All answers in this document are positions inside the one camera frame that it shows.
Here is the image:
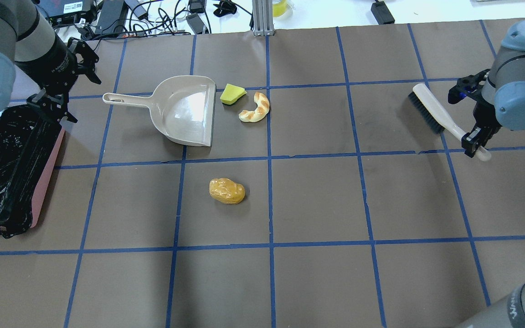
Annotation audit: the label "beige plastic dustpan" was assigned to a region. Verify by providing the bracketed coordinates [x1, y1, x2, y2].
[102, 75, 216, 147]

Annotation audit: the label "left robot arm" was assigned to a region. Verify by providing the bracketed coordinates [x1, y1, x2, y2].
[0, 0, 101, 122]

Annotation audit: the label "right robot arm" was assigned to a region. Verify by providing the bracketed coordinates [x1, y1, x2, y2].
[448, 20, 525, 328]

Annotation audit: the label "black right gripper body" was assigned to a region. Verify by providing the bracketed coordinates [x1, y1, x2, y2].
[469, 68, 502, 133]

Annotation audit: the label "aluminium frame post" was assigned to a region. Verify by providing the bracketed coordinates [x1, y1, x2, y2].
[252, 0, 275, 36]

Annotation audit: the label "yellow tape roll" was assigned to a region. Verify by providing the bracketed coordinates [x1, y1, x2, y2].
[272, 0, 293, 18]

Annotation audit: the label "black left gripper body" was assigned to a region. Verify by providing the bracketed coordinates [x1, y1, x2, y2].
[35, 39, 78, 104]

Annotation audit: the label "black power brick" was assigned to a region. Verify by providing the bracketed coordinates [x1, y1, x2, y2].
[93, 0, 127, 36]

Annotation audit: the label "black power adapter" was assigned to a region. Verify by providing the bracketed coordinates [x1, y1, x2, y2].
[186, 13, 210, 35]

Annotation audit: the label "braided bread piece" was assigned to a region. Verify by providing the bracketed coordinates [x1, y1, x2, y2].
[239, 92, 270, 123]

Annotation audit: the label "yellow potato toy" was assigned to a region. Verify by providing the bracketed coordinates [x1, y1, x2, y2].
[208, 178, 246, 204]

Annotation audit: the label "bin with black bag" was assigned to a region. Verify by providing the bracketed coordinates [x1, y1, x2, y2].
[0, 104, 61, 239]

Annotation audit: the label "white hand brush black bristles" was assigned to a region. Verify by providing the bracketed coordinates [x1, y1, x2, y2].
[408, 83, 490, 162]

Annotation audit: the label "yellow green sponge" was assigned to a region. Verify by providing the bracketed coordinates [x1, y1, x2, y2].
[220, 83, 247, 106]

